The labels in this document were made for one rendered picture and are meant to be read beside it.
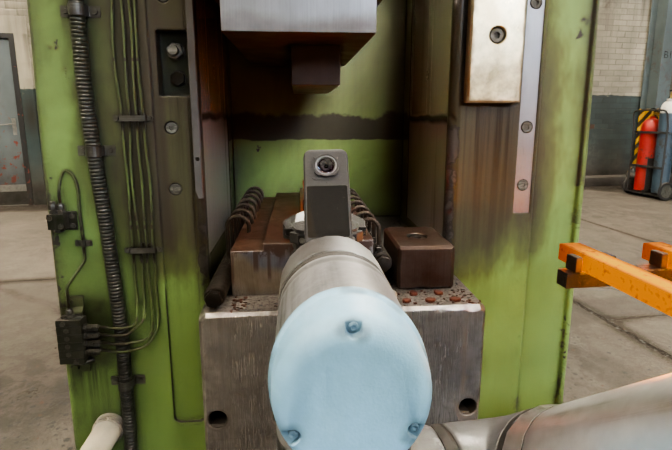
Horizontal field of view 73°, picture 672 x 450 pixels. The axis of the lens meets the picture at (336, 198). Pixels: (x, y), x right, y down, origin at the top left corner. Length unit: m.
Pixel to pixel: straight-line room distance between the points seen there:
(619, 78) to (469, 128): 7.96
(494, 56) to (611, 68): 7.85
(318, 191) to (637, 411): 0.31
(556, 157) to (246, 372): 0.62
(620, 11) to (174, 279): 8.38
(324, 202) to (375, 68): 0.71
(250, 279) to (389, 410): 0.42
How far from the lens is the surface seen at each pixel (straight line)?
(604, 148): 8.65
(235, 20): 0.63
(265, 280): 0.66
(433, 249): 0.67
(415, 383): 0.27
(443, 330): 0.66
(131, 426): 0.96
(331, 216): 0.44
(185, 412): 0.95
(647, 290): 0.59
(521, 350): 0.98
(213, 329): 0.63
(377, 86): 1.12
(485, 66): 0.80
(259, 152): 1.11
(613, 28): 8.69
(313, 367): 0.26
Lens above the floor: 1.17
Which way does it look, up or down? 10 degrees down
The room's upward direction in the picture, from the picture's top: straight up
